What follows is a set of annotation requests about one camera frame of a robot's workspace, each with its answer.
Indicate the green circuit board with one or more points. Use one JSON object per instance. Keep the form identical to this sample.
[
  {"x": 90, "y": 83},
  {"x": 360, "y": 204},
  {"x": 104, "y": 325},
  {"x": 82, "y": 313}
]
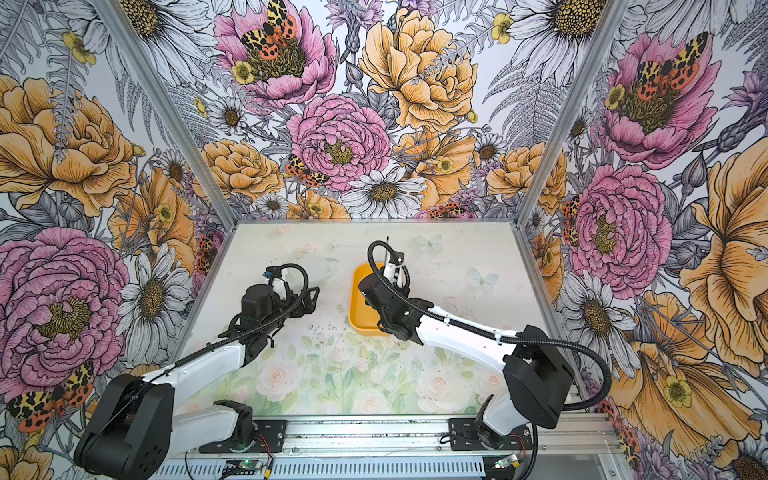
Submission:
[
  {"x": 509, "y": 461},
  {"x": 245, "y": 467}
]

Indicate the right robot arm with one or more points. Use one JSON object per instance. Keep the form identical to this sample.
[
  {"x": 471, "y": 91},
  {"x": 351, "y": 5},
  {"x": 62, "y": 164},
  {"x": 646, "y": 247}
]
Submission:
[{"x": 536, "y": 376}]

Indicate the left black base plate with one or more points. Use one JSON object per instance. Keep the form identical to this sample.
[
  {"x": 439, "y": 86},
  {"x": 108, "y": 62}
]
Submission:
[{"x": 267, "y": 435}]

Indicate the yellow plastic bin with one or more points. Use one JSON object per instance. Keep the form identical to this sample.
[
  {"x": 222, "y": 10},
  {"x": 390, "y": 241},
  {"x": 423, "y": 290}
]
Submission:
[{"x": 363, "y": 318}]

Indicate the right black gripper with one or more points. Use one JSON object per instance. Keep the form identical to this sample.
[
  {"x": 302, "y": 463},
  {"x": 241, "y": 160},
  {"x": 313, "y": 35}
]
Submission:
[{"x": 367, "y": 302}]

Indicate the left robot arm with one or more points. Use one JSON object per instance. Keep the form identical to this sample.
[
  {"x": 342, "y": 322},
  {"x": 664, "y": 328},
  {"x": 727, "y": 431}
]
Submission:
[{"x": 136, "y": 427}]

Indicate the left green circuit board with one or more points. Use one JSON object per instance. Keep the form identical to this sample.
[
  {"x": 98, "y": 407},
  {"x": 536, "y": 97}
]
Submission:
[{"x": 245, "y": 467}]

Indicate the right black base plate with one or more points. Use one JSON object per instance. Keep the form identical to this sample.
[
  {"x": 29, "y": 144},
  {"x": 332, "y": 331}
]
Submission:
[{"x": 465, "y": 433}]

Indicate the aluminium mounting rail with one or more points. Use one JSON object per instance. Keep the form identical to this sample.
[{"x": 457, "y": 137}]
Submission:
[{"x": 577, "y": 433}]

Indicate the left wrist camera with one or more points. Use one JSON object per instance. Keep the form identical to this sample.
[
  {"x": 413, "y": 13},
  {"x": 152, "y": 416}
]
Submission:
[{"x": 273, "y": 272}]

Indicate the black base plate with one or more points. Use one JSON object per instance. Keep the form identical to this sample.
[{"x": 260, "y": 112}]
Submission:
[
  {"x": 267, "y": 435},
  {"x": 465, "y": 433}
]

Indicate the right green circuit board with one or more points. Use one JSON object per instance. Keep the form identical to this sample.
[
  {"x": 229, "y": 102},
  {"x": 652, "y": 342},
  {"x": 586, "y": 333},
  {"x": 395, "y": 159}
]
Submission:
[{"x": 509, "y": 461}]

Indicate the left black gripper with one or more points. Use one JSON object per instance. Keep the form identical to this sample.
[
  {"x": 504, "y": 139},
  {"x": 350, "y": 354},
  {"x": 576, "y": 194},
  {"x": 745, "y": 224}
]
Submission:
[{"x": 310, "y": 304}]

